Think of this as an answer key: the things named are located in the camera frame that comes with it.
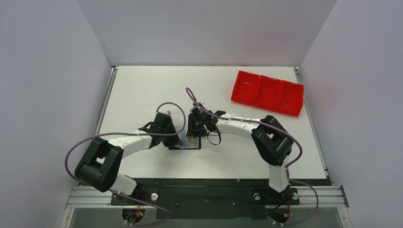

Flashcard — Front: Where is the black leather card holder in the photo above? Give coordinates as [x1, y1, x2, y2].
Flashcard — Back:
[169, 129, 202, 150]

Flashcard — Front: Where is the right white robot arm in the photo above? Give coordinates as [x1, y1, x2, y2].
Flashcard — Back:
[188, 105, 293, 203]

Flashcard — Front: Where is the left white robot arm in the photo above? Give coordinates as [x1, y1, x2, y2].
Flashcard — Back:
[74, 113, 182, 204]

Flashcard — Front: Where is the red plastic divided tray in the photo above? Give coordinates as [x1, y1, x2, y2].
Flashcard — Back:
[231, 71, 304, 117]

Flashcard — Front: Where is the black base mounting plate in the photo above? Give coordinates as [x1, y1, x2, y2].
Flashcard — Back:
[131, 179, 300, 220]

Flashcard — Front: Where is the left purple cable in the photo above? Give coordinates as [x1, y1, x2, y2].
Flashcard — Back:
[64, 102, 187, 186]

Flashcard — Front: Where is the purple cable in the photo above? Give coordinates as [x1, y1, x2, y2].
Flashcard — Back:
[185, 87, 303, 169]
[64, 102, 187, 186]

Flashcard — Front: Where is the black loop cable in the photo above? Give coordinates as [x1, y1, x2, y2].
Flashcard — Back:
[207, 131, 221, 146]

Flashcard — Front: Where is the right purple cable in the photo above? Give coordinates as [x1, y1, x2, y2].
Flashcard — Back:
[185, 87, 303, 169]

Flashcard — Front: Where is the aluminium rail frame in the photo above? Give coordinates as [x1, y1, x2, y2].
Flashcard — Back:
[65, 186, 349, 209]

